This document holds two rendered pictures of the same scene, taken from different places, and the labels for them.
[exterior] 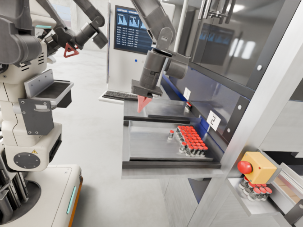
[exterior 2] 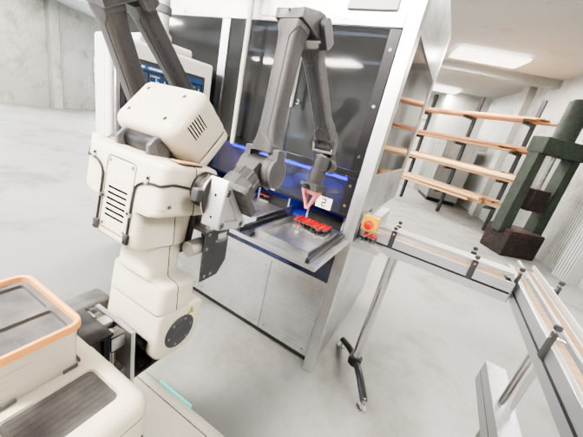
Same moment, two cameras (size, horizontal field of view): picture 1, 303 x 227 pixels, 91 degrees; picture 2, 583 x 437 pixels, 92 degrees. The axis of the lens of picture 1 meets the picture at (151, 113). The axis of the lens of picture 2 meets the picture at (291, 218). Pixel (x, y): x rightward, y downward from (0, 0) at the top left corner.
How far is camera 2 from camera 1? 0.88 m
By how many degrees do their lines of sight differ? 47
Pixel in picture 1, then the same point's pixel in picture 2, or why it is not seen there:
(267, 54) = (362, 147)
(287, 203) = (385, 238)
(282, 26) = (367, 131)
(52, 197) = (149, 409)
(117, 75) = not seen: hidden behind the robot
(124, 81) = not seen: hidden behind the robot
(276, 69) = (371, 158)
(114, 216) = (219, 387)
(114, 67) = not seen: hidden behind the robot
